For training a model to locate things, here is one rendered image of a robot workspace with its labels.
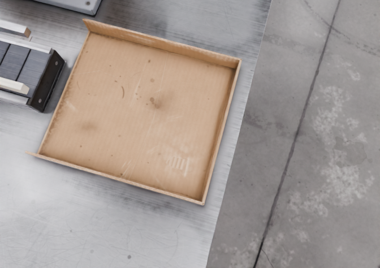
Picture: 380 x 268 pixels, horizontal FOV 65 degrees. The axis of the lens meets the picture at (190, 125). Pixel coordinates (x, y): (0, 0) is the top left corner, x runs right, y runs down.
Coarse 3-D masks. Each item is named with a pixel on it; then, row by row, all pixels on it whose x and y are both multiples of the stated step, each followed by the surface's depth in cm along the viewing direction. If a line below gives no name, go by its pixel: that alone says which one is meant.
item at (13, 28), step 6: (0, 24) 44; (6, 24) 44; (12, 24) 44; (18, 24) 44; (0, 30) 45; (6, 30) 44; (12, 30) 43; (18, 30) 43; (24, 30) 43; (24, 36) 44
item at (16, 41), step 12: (0, 36) 53; (36, 48) 52; (48, 48) 52; (60, 60) 55; (48, 72) 52; (48, 84) 53; (0, 96) 50; (12, 96) 50; (36, 96) 51; (48, 96) 54; (24, 108) 53; (36, 108) 52
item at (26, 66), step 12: (0, 48) 52; (12, 48) 52; (24, 48) 52; (0, 60) 51; (12, 60) 51; (24, 60) 51; (36, 60) 51; (48, 60) 51; (0, 72) 51; (12, 72) 51; (24, 72) 51; (36, 72) 51; (24, 84) 50; (36, 84) 50; (24, 96) 53
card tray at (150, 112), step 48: (96, 48) 57; (144, 48) 57; (192, 48) 53; (96, 96) 54; (144, 96) 55; (192, 96) 55; (48, 144) 52; (96, 144) 52; (144, 144) 52; (192, 144) 52; (192, 192) 50
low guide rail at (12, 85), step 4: (0, 80) 46; (4, 80) 46; (8, 80) 46; (0, 84) 46; (4, 84) 46; (8, 84) 46; (12, 84) 46; (16, 84) 46; (20, 84) 46; (8, 88) 47; (12, 88) 46; (16, 88) 46; (20, 88) 46; (24, 88) 47; (28, 88) 48; (20, 92) 48; (24, 92) 47
